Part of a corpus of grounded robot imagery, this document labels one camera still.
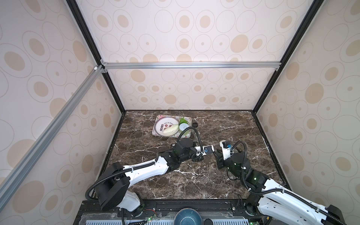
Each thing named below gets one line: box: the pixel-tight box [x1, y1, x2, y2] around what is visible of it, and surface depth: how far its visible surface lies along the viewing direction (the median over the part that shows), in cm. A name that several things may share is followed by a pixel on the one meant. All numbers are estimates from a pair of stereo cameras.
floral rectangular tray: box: [151, 114, 192, 139], surface depth 111 cm
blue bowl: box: [173, 207, 203, 225], surface depth 70 cm
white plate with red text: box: [154, 116, 180, 137], surface depth 111 cm
